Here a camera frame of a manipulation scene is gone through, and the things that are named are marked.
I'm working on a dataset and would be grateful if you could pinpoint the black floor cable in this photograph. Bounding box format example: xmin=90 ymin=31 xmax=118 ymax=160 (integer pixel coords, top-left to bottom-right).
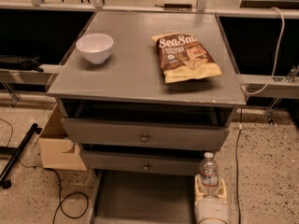
xmin=235 ymin=107 xmax=243 ymax=224
xmin=0 ymin=118 xmax=90 ymax=224

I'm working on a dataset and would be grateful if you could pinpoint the grey middle drawer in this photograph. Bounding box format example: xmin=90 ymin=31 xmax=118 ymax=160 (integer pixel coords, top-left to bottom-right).
xmin=79 ymin=148 xmax=215 ymax=177

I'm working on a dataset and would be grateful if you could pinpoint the black metal stand pole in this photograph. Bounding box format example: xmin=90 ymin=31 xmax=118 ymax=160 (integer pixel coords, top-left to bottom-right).
xmin=0 ymin=123 xmax=42 ymax=189

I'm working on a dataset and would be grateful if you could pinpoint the brown sea salt chip bag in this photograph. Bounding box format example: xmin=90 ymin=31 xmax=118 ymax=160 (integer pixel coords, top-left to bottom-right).
xmin=151 ymin=33 xmax=222 ymax=83

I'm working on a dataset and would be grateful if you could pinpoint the grey open bottom drawer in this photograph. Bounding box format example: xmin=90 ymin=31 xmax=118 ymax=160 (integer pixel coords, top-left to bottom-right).
xmin=91 ymin=171 xmax=196 ymax=224

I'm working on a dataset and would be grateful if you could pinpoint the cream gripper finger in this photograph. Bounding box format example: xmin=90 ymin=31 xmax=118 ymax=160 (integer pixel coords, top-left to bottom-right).
xmin=194 ymin=175 xmax=206 ymax=203
xmin=216 ymin=179 xmax=227 ymax=202

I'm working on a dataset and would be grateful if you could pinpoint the clear plastic water bottle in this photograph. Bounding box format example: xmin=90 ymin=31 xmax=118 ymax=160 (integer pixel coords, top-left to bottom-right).
xmin=199 ymin=152 xmax=219 ymax=197

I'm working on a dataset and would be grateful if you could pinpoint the metal barrier rail frame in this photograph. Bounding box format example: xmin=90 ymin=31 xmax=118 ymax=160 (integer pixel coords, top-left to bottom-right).
xmin=1 ymin=0 xmax=298 ymax=121

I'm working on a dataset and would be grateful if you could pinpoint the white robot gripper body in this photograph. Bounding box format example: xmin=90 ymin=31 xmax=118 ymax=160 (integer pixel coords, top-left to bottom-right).
xmin=194 ymin=197 xmax=230 ymax=224

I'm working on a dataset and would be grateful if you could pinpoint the white cable on rail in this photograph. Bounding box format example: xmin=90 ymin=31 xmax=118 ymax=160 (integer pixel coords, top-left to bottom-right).
xmin=241 ymin=7 xmax=286 ymax=96

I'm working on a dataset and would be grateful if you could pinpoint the white ceramic bowl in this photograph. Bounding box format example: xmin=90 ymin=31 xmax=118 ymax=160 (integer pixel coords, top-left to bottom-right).
xmin=76 ymin=34 xmax=114 ymax=64

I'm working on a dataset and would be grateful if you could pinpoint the grey wooden drawer cabinet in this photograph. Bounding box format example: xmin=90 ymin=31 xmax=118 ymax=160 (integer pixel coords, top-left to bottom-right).
xmin=46 ymin=10 xmax=248 ymax=178

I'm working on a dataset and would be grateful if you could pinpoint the grey top drawer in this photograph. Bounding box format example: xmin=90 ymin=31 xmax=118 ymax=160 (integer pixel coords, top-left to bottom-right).
xmin=61 ymin=118 xmax=229 ymax=151

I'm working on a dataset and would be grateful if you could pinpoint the black cloth on rail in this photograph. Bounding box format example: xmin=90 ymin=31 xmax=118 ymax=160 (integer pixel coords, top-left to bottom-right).
xmin=0 ymin=55 xmax=43 ymax=72

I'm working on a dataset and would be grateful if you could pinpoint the black floor cable right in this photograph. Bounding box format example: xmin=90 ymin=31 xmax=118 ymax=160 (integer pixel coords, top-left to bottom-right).
xmin=235 ymin=107 xmax=243 ymax=224

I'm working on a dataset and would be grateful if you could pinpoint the cardboard box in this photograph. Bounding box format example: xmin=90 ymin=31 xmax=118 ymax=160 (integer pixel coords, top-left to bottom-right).
xmin=38 ymin=106 xmax=87 ymax=171

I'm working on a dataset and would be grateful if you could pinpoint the black floor cable left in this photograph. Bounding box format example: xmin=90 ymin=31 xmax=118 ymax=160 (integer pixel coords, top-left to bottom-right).
xmin=0 ymin=118 xmax=90 ymax=224

